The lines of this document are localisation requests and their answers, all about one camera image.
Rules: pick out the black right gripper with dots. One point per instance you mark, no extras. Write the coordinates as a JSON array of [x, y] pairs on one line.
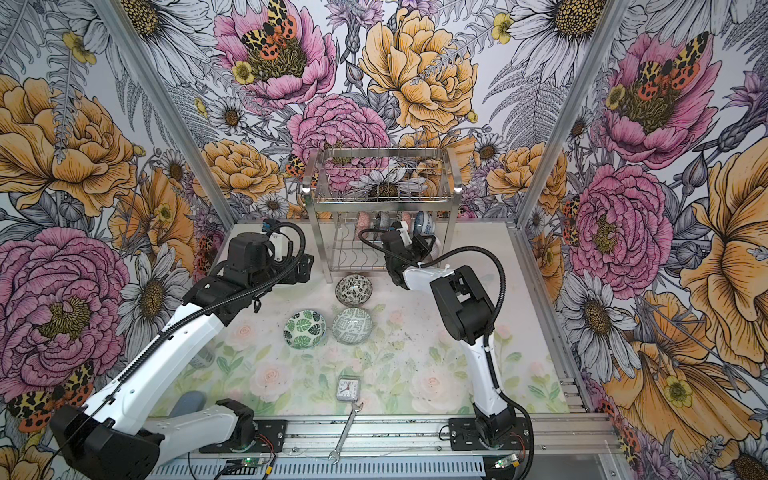
[[420, 241]]

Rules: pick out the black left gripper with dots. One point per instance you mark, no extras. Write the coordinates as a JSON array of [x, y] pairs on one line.
[[290, 275]]

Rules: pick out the blue floral bowl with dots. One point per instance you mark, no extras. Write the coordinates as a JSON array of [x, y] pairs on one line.
[[424, 224]]

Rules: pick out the black leaf pink-outside bowl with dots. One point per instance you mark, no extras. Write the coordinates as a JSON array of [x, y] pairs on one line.
[[363, 221]]

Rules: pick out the black leaf pattern bowl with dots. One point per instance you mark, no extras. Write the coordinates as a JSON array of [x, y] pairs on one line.
[[353, 290]]

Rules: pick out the green leaf pattern bowl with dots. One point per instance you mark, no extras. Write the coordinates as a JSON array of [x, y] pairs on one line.
[[305, 329]]

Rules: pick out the dark blue petal bowl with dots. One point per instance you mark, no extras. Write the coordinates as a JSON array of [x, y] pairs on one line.
[[382, 221]]

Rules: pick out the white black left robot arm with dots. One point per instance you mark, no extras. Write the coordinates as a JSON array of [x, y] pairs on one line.
[[111, 436]]

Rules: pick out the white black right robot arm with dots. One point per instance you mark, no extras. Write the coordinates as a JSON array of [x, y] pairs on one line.
[[468, 314]]

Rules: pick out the silver metal dish rack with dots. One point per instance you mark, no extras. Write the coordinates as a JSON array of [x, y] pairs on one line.
[[341, 182]]

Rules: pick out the green patterned upturned bowl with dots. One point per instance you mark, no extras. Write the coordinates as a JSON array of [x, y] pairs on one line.
[[352, 326]]

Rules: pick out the small square white clock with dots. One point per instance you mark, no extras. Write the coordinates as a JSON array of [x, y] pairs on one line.
[[348, 389]]

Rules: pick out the silver metal wrench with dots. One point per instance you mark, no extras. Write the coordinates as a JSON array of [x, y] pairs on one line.
[[335, 455]]

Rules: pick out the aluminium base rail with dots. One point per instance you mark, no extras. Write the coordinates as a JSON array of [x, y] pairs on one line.
[[549, 446]]

